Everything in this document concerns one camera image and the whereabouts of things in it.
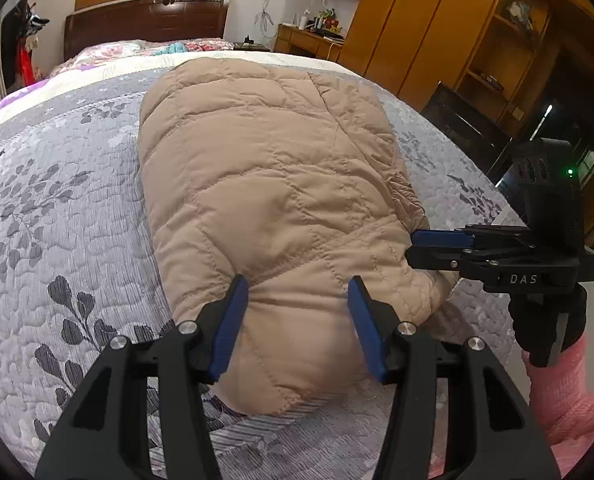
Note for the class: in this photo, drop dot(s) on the wooden desk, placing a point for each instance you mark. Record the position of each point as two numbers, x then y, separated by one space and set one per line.
307 42

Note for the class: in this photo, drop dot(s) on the beige quilted jacket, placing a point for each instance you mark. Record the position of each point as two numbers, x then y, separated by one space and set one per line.
277 175

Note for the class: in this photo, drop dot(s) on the red hanging cloth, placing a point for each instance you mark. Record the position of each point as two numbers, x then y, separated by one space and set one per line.
27 65

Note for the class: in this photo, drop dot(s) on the grey floral bedspread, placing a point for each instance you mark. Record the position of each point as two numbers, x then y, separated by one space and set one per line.
52 240

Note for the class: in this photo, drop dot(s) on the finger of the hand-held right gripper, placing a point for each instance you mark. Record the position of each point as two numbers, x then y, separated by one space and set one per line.
439 237
437 259

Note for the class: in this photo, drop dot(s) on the person's right hand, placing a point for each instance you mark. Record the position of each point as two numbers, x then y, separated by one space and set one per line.
542 325

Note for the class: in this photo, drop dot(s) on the wooden wardrobe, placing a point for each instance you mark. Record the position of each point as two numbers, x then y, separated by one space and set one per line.
427 20

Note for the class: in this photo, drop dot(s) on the dark wooden headboard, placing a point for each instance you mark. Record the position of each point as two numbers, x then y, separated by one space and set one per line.
142 22

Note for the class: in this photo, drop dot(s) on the purple floral blanket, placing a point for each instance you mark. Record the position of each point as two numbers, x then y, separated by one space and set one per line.
112 52

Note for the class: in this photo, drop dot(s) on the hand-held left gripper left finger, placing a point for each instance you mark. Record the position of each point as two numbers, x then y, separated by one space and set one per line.
229 332

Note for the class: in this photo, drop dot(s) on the dark hanging clothes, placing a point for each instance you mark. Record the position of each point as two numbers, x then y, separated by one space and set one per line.
24 15

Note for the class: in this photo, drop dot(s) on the white bottle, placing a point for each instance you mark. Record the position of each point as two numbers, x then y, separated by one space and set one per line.
304 20

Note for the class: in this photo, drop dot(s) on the teal cloth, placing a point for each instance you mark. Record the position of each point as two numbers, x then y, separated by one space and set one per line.
173 48

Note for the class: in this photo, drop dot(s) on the person's right forearm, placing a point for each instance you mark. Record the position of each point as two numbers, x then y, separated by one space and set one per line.
572 395

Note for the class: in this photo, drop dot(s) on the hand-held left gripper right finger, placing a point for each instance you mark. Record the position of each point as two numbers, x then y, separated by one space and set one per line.
367 332

